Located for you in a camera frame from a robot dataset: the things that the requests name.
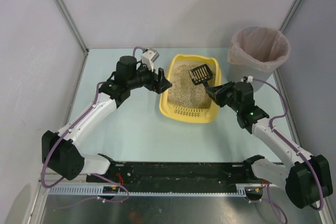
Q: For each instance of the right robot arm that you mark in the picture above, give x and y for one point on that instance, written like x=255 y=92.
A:
x=305 y=178

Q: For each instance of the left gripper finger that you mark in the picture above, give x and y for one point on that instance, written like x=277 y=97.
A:
x=159 y=75
x=161 y=86

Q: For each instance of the grey slotted cable duct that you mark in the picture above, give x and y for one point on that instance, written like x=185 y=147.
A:
x=239 y=190

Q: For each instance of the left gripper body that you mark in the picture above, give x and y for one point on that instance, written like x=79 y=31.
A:
x=156 y=83

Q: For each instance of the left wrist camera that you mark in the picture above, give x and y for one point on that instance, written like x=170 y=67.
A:
x=148 y=57

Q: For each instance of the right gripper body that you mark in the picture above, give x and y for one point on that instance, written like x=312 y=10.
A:
x=226 y=94

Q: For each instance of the black litter scoop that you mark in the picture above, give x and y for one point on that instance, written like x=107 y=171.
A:
x=201 y=75

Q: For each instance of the yellow litter box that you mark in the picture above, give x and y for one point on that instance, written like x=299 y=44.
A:
x=185 y=114

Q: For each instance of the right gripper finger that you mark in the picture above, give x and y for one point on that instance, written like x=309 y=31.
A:
x=216 y=90
x=222 y=99

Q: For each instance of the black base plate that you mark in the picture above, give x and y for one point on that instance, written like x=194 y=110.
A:
x=180 y=177

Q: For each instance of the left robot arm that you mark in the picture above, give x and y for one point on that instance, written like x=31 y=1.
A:
x=61 y=150

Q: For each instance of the beige cat litter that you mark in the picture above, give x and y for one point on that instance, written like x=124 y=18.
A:
x=184 y=93

